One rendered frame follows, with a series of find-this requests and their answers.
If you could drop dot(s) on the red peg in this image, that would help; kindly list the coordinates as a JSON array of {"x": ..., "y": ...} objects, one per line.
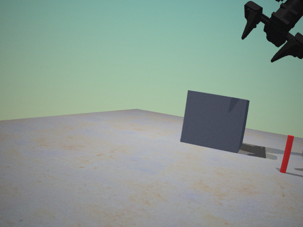
[{"x": 288, "y": 148}]

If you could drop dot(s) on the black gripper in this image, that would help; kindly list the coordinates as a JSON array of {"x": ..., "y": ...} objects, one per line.
[{"x": 280, "y": 22}]

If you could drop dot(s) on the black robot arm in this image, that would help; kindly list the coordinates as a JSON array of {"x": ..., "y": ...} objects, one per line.
[{"x": 272, "y": 36}]

